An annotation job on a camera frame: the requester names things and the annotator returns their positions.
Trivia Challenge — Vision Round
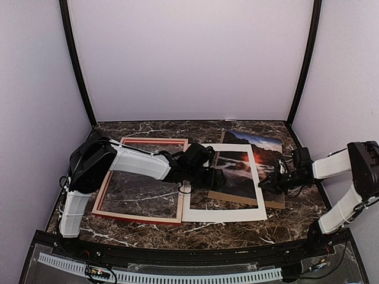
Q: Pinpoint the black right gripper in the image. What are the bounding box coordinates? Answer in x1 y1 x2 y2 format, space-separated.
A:
259 168 307 195

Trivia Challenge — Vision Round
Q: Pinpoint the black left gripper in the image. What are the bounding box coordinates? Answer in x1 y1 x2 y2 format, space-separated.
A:
186 167 227 190

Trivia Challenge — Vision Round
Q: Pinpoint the landscape sunset photo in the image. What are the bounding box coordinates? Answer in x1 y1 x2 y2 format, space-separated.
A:
208 130 282 206

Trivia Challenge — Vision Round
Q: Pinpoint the brown cardboard backing board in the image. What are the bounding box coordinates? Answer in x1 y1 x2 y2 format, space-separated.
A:
207 130 285 209

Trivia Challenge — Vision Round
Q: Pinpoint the white mat board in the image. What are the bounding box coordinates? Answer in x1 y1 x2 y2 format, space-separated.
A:
182 144 267 223

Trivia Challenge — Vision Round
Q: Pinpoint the wooden picture frame red edge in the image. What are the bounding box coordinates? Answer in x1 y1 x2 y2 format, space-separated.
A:
91 137 190 227

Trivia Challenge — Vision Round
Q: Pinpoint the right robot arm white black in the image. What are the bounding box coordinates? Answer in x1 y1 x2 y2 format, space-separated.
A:
259 141 378 257

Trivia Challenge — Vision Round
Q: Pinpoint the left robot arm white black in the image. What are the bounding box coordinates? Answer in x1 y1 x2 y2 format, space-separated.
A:
57 132 226 258

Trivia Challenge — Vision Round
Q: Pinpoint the small green circuit board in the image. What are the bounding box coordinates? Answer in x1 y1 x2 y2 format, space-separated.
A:
85 266 111 279

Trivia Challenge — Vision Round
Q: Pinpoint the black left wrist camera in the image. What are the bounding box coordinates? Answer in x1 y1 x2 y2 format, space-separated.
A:
177 143 216 170

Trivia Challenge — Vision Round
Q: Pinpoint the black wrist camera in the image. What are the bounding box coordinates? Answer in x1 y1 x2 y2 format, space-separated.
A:
277 147 313 174
177 143 216 170

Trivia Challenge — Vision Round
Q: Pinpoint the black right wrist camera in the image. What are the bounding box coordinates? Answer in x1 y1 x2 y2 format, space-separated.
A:
277 147 313 174

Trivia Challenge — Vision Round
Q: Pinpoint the grey slotted cable duct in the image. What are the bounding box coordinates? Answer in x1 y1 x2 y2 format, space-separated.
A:
37 253 282 283

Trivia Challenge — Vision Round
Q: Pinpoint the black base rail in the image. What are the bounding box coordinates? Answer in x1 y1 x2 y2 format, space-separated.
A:
32 230 352 267

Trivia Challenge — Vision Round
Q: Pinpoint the right black enclosure post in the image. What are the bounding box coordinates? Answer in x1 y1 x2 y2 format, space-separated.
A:
287 0 323 127

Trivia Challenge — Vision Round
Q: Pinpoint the black enclosure post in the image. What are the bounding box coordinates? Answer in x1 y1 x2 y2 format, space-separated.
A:
59 0 97 127
287 0 323 127

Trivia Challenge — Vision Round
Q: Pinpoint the left black enclosure post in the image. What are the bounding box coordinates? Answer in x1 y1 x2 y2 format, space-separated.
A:
59 0 97 127

